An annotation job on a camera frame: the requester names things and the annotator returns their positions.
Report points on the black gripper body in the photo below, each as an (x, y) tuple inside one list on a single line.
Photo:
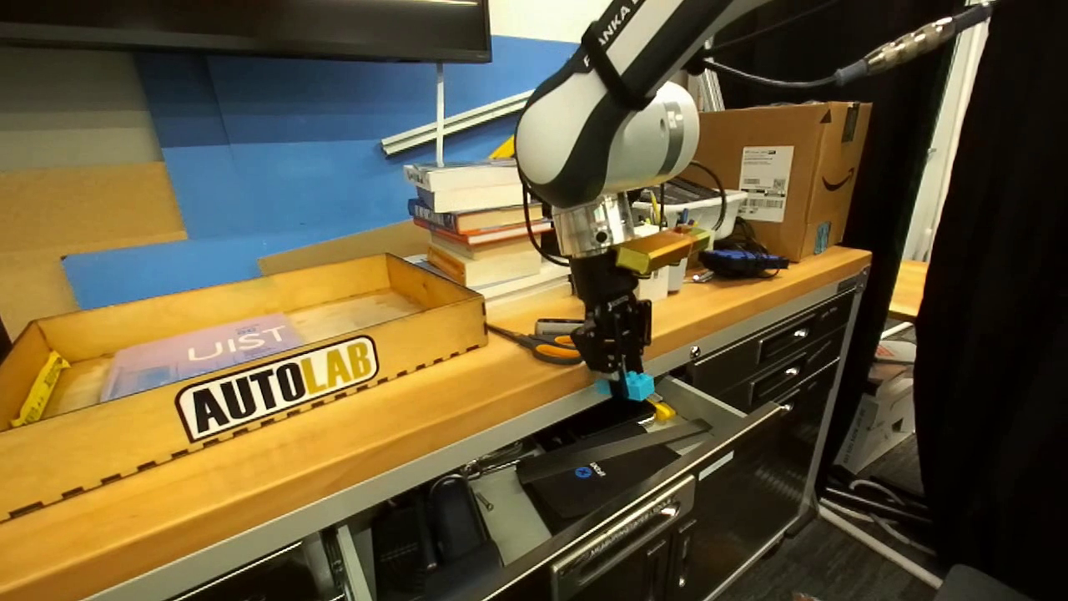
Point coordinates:
[(604, 291)]

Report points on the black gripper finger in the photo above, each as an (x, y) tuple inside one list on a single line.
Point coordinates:
[(591, 351), (636, 346)]

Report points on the blue toy brick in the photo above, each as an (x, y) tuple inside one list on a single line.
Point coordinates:
[(636, 387)]

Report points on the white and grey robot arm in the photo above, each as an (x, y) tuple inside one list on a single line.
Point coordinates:
[(602, 122)]

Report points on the yellow object in drawer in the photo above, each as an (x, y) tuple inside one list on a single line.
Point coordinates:
[(662, 409)]

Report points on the grey metal pull-out drawer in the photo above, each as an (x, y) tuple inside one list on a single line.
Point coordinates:
[(712, 430)]

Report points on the black drawer cabinet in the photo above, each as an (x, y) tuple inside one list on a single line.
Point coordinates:
[(779, 370)]

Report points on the black lower drawer front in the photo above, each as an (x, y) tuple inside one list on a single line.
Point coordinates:
[(621, 545)]

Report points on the small silver metal part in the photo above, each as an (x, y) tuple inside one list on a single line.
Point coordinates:
[(559, 327)]

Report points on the black box with blue logo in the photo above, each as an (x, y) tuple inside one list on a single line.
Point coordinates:
[(604, 470)]

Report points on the beige thick book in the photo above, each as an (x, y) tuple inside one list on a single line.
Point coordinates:
[(488, 263)]

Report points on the red thin book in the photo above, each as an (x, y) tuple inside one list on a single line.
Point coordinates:
[(488, 237)]

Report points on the black and blue tool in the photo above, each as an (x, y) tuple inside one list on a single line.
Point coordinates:
[(743, 263)]

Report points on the blue and red book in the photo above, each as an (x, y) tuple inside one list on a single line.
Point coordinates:
[(473, 215)]

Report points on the white thick book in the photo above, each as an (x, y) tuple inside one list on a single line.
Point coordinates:
[(463, 186)]

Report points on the aluminium profile bar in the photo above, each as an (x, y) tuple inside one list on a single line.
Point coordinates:
[(454, 122)]

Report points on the brown cardboard shipping box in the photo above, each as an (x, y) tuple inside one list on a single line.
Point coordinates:
[(797, 170)]

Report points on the thin white vertical rod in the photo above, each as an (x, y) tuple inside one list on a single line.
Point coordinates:
[(439, 111)]

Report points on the white bin on floor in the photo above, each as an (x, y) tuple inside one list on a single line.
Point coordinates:
[(876, 424)]

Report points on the wooden AUTOLAB tray box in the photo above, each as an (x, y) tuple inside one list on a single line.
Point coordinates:
[(255, 388)]

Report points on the black curtain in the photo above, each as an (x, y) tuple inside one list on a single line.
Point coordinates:
[(995, 303)]

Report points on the purple UIST book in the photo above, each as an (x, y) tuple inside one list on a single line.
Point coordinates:
[(200, 351)]

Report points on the yellow tool in tray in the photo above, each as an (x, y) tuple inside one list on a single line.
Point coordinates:
[(42, 388)]

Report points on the yellow wrist camera box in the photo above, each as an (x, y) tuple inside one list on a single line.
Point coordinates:
[(662, 250)]

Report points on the white vertical frame pole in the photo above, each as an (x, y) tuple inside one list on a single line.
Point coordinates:
[(942, 135)]

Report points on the black wall monitor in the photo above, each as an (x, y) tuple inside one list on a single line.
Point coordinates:
[(245, 27)]

